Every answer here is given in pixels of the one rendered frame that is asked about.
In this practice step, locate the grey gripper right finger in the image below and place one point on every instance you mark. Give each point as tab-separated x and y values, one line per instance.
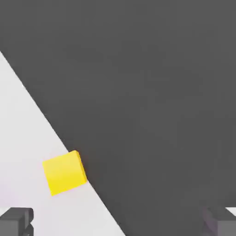
223	224

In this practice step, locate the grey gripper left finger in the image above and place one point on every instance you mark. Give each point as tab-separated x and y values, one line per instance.
12	223

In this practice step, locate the small yellow cube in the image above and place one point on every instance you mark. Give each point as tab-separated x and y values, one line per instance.
64	173

